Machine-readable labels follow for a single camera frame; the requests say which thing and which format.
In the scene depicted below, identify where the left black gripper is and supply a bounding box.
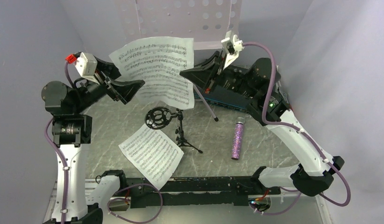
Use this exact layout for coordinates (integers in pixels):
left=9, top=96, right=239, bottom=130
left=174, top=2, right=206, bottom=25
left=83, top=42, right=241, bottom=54
left=73, top=55, right=144, bottom=114

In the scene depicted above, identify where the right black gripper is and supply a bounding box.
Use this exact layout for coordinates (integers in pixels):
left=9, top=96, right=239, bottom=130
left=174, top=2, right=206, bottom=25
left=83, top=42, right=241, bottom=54
left=180, top=49, right=258, bottom=99

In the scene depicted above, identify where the black microphone shock mount stand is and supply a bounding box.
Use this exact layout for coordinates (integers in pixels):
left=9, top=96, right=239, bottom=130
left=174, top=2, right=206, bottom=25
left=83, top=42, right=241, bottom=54
left=144, top=106, right=203, bottom=154

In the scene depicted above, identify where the sheet music page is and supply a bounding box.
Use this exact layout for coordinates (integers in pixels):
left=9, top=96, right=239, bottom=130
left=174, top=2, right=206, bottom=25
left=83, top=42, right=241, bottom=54
left=109, top=36, right=194, bottom=110
left=119, top=125, right=184, bottom=190

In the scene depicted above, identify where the lilac perforated music stand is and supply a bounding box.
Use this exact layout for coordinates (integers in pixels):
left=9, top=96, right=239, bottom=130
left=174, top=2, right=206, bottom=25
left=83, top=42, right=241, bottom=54
left=113, top=0, right=243, bottom=122

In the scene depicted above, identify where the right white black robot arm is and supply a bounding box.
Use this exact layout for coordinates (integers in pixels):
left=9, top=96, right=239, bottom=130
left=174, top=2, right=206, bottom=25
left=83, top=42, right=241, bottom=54
left=180, top=52, right=344, bottom=196

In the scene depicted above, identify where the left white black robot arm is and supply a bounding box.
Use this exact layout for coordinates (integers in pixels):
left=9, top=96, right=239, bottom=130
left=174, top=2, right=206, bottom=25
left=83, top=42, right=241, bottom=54
left=41, top=52, right=144, bottom=224

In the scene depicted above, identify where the dark blue rack unit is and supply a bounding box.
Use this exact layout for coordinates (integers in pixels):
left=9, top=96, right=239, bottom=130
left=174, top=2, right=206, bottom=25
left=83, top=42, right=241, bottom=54
left=193, top=63, right=279, bottom=113

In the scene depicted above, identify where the purple glitter microphone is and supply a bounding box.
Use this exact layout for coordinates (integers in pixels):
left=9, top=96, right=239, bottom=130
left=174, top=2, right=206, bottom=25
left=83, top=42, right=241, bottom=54
left=231, top=117, right=245, bottom=160

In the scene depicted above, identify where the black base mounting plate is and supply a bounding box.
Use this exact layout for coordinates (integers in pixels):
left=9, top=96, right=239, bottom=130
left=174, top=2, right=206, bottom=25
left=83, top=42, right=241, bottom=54
left=122, top=176, right=281, bottom=209

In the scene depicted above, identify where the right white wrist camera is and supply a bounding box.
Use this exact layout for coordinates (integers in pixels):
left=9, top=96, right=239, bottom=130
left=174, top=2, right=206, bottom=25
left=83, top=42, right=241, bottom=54
left=221, top=30, right=244, bottom=70

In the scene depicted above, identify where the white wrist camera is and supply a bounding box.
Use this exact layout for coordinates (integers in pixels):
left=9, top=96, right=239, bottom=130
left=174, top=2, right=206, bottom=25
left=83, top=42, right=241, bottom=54
left=221, top=30, right=244, bottom=70
left=65, top=52, right=99, bottom=84

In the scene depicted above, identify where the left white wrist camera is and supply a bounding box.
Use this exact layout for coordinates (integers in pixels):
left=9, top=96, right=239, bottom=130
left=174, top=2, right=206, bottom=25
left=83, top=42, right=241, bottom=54
left=65, top=52, right=99, bottom=84

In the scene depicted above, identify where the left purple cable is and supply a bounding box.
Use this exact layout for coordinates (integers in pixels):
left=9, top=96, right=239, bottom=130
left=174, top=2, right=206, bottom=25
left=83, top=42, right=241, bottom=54
left=44, top=60, right=164, bottom=224

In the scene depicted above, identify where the purple cable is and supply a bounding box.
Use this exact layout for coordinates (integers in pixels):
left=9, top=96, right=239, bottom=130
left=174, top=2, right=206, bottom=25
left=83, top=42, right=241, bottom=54
left=44, top=60, right=164, bottom=224
left=243, top=42, right=352, bottom=217

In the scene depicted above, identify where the aluminium frame rail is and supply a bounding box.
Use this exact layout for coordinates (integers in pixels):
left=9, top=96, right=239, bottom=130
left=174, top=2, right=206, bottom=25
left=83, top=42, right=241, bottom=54
left=50, top=175, right=325, bottom=201

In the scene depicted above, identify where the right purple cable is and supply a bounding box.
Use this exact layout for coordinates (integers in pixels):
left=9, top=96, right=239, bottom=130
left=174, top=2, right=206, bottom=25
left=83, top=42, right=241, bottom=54
left=243, top=42, right=352, bottom=217

